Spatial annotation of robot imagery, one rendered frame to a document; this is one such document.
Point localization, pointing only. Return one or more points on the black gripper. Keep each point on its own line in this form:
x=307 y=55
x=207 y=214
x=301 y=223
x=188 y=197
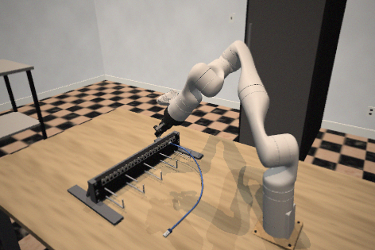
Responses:
x=166 y=123

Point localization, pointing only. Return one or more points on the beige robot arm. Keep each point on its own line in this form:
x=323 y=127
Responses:
x=275 y=151

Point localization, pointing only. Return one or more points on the white and dark blue plug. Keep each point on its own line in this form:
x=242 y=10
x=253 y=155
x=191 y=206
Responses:
x=167 y=232

